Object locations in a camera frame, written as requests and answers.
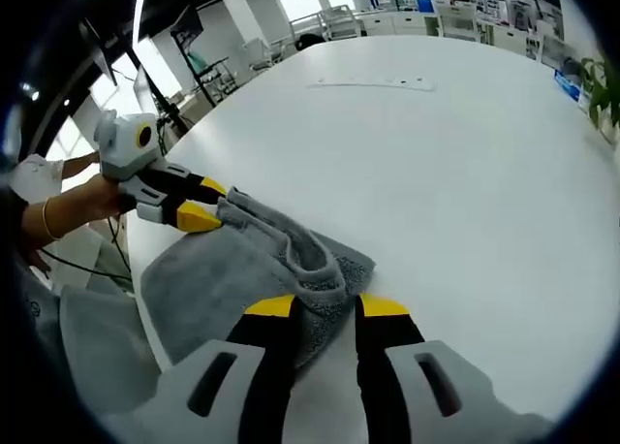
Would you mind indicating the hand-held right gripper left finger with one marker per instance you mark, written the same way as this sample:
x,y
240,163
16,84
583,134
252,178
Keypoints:
x,y
261,366

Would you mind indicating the white socket panel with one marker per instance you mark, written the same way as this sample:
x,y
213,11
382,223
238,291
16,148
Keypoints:
x,y
373,83

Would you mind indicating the blue crate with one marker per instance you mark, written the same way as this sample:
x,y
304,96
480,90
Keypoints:
x,y
424,5

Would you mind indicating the grey towel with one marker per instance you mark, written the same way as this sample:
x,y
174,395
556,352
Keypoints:
x,y
218,274

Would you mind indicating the black frame rack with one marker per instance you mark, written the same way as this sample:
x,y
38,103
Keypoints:
x,y
203,66

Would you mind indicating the person's left hand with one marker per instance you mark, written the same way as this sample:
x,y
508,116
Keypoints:
x,y
106,199

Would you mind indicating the green potted plant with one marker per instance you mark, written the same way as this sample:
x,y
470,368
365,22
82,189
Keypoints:
x,y
603,90

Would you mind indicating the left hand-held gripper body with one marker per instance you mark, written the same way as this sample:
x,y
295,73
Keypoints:
x,y
121,148

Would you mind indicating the black tripod stand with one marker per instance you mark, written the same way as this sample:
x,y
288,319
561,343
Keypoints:
x,y
155,95

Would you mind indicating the white mesh chair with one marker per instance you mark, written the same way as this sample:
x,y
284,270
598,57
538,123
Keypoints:
x,y
552,51
350,21
334,27
457,22

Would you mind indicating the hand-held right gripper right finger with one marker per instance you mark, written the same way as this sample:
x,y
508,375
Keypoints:
x,y
387,366

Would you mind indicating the blue box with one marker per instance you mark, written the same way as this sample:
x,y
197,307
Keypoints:
x,y
567,86

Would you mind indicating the black bag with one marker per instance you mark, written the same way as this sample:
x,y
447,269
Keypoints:
x,y
311,42

